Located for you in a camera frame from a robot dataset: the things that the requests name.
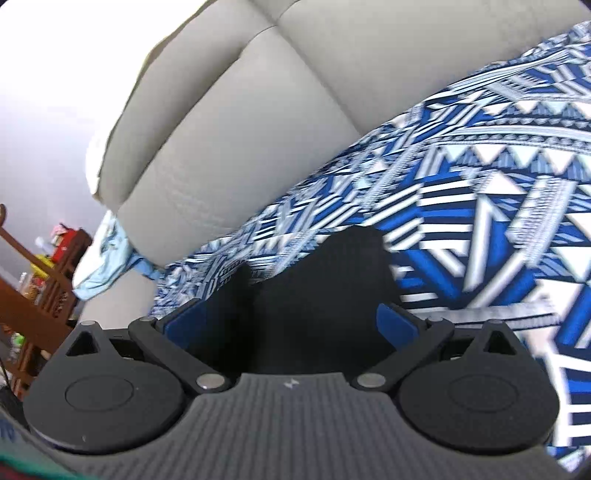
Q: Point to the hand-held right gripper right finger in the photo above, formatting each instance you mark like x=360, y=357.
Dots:
x=392, y=323

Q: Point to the black pants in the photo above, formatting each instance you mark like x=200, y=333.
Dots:
x=314, y=304

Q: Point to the light blue cloth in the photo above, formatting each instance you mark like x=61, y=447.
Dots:
x=108, y=258

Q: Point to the beige upholstered headboard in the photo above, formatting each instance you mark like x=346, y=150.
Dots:
x=240, y=120

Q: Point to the blue white patterned bed sheet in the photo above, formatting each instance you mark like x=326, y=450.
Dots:
x=461, y=207

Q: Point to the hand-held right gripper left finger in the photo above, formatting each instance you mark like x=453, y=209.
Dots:
x=184, y=318

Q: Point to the brown wooden shelf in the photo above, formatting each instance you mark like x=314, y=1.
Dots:
x=32, y=304

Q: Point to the red box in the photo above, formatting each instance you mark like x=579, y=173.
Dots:
x=64, y=247

